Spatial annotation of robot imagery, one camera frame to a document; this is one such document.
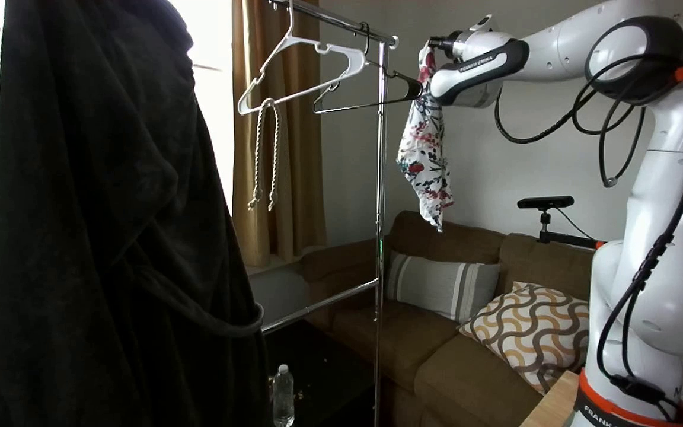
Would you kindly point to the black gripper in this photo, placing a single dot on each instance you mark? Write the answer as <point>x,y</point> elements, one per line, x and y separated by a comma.
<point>444,47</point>

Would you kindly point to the white floral towel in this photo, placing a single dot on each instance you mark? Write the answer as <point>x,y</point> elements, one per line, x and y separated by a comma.
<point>424,150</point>

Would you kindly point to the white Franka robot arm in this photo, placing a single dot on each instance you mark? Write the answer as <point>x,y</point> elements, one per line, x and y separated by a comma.
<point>664,260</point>

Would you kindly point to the black hanger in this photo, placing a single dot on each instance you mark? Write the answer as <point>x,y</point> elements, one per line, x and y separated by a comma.
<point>404,86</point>

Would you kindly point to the white plastic hanger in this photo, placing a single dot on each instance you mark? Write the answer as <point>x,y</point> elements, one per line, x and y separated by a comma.
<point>354,59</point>

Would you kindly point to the metal clothes rack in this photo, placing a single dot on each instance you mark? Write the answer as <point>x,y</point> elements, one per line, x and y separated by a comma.
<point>379,196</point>

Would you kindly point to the brown curtain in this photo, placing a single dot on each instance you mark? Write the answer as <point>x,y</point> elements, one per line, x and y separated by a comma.
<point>301,173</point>

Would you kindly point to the bright window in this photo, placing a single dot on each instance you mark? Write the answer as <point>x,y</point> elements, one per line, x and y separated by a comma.
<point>217,118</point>

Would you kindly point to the grey striped pillow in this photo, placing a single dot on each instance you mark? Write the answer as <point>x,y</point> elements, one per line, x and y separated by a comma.
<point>444,287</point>

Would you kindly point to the brown sofa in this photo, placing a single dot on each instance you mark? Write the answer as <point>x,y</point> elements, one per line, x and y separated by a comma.
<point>404,340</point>

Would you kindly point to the wavy patterned pillow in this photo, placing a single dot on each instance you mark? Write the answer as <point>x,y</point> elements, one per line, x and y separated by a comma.
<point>526,333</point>

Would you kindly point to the black hanging robe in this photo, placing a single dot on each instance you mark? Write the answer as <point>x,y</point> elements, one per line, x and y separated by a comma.
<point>111,237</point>

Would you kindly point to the clear plastic bottle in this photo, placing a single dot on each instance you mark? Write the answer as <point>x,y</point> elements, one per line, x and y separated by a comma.
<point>282,394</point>

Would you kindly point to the black camera on stand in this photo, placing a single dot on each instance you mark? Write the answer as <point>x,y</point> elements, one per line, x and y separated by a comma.
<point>545,201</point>

